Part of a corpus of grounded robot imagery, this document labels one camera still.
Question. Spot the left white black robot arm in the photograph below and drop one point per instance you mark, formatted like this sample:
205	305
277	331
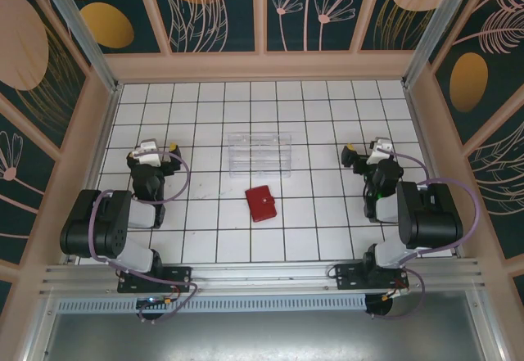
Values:
94	226

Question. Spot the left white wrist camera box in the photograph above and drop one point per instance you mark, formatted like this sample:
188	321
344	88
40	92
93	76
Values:
147	152

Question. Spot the grey metal sheet panel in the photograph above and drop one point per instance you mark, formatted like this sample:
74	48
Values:
262	336

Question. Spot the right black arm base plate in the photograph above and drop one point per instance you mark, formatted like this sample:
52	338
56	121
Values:
348	277

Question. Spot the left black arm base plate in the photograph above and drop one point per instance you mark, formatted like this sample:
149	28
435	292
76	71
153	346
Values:
180	277

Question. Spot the aluminium mounting rail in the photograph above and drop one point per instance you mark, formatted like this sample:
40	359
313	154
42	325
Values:
262	275

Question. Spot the clear acrylic organizer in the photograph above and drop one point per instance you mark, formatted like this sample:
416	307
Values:
260	156

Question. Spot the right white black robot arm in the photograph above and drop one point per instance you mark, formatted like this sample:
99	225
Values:
430	222

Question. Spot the aluminium corner post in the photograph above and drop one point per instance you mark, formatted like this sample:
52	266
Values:
439	29
86	37

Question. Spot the red card holder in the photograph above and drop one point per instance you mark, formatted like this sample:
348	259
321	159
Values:
260	204

